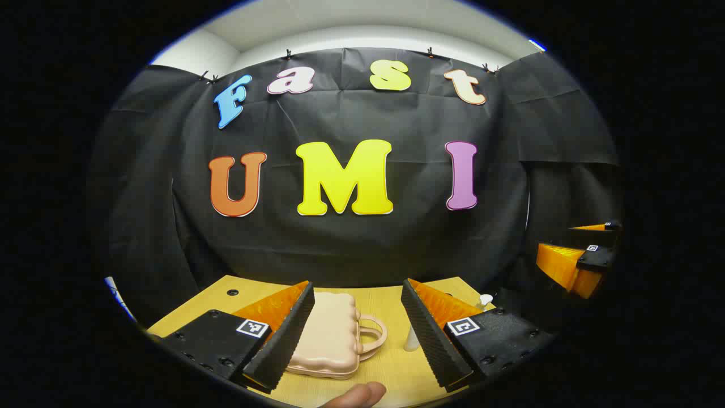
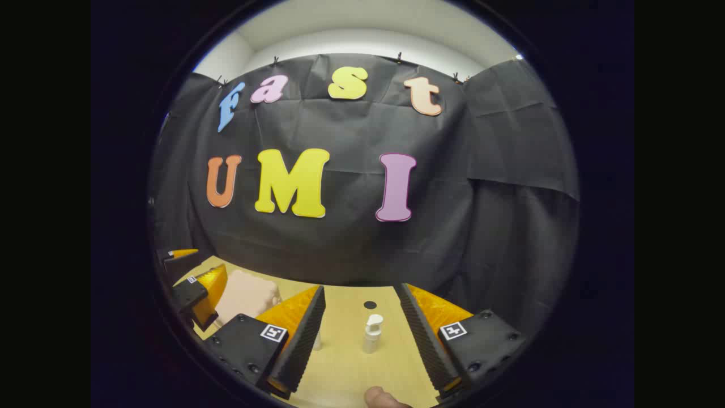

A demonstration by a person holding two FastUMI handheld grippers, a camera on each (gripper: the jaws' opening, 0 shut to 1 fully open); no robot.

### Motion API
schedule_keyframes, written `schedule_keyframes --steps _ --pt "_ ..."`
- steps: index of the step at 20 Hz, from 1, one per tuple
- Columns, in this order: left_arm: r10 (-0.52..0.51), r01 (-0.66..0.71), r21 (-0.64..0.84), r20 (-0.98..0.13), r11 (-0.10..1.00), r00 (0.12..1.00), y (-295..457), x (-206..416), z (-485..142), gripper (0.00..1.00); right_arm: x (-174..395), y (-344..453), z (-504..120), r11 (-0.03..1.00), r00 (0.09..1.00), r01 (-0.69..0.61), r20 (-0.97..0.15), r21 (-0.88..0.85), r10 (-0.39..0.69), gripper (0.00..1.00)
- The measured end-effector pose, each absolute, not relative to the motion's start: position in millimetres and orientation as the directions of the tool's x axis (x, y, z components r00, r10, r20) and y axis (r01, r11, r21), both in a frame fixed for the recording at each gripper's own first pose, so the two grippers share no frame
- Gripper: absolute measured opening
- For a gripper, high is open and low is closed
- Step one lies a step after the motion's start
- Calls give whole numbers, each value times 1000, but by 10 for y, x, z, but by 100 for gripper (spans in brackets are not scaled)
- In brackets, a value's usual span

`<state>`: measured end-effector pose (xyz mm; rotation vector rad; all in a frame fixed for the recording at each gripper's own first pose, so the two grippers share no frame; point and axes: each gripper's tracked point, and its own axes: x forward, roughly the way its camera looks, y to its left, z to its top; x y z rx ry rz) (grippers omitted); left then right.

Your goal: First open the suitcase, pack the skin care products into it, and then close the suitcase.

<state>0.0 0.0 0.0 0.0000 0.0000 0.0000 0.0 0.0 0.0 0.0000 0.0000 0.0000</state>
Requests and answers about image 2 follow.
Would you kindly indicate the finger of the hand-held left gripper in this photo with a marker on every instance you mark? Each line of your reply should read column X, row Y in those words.
column 181, row 266
column 190, row 294

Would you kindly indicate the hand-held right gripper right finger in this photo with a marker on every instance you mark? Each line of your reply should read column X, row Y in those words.
column 425, row 340

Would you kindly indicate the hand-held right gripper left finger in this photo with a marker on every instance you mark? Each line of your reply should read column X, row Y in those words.
column 300, row 345

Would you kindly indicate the white squeeze tube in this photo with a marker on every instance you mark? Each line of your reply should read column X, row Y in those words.
column 317, row 341

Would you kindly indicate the white pump bottle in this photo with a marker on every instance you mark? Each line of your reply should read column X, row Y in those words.
column 372, row 337

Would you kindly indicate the black backdrop cloth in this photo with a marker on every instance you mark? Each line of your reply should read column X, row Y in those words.
column 340, row 243

